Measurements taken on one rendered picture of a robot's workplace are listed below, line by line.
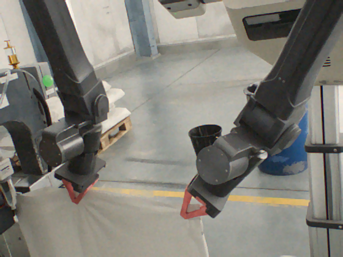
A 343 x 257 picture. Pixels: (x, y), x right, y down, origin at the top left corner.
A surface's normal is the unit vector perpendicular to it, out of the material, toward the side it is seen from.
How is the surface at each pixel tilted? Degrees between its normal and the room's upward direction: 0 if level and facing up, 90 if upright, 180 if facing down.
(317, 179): 90
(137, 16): 90
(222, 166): 75
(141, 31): 90
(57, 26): 103
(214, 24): 90
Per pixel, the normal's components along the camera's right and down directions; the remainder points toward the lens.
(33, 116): 0.90, -0.01
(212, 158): -0.61, 0.13
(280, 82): -0.73, 0.40
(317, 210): -0.40, 0.38
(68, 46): 0.84, 0.25
